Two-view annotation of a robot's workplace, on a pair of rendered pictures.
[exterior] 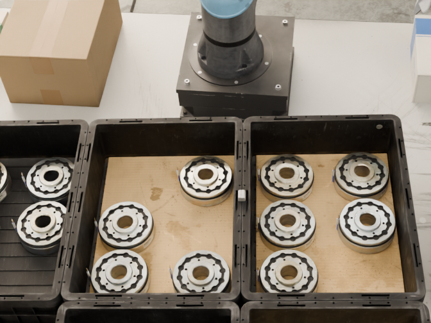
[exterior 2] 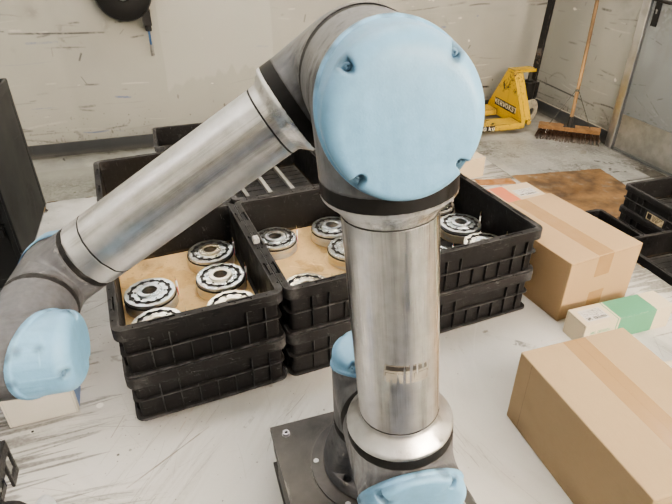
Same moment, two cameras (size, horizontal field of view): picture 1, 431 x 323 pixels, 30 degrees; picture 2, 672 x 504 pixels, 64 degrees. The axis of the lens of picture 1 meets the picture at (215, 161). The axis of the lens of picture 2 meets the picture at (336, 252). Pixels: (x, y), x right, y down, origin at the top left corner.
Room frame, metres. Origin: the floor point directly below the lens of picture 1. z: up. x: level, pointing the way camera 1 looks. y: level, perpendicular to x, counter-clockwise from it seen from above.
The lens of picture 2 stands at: (1.78, -0.37, 1.51)
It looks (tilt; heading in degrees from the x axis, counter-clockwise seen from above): 32 degrees down; 151
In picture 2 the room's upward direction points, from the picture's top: straight up
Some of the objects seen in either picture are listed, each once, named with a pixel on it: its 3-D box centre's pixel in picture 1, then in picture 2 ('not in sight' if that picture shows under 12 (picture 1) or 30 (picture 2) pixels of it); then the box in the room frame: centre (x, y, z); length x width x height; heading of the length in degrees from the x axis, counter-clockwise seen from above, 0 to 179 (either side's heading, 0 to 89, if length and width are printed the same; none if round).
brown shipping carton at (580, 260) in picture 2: not in sight; (553, 251); (1.02, 0.69, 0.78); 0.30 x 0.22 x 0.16; 176
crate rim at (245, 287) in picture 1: (326, 203); (184, 260); (0.82, -0.19, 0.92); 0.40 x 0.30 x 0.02; 174
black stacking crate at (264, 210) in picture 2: (161, 220); (321, 251); (0.85, 0.11, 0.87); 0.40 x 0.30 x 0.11; 174
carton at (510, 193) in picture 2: not in sight; (515, 204); (0.71, 0.87, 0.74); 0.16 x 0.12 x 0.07; 82
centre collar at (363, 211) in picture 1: (367, 220); (149, 290); (0.81, -0.27, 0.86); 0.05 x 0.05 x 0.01
